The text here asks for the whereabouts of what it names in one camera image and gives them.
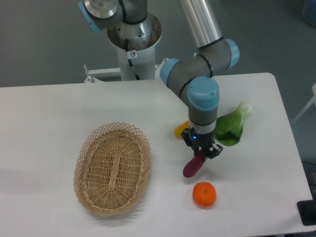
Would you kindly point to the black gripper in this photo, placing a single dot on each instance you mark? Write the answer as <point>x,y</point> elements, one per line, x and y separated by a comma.
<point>204,142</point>

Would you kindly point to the green bok choy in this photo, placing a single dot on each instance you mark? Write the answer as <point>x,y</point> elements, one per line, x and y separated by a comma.
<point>229,127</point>

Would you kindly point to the black device at table edge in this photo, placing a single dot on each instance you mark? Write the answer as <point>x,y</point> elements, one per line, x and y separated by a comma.
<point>307,211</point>

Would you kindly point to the blue object top right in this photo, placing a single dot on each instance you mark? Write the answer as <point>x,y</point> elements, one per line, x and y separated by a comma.
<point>309,12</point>

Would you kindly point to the yellow mango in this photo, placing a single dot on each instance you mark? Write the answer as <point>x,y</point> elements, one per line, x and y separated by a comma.
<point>178,130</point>

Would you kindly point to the woven wicker basket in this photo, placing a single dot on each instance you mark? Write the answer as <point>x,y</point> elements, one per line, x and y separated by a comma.
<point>112,169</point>

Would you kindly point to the orange tangerine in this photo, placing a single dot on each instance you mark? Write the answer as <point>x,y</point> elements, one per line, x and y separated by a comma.
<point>204,194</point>

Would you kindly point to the white frame at right edge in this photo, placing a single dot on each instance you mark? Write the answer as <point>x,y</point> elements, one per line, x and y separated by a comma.
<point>308,108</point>

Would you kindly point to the purple sweet potato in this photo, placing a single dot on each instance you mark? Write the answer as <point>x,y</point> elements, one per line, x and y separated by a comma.
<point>194,165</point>

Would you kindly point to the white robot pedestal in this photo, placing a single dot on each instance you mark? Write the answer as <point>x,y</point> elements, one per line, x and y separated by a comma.
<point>135,45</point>

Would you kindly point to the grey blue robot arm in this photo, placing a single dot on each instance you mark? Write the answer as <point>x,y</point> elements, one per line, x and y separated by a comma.
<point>191,81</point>

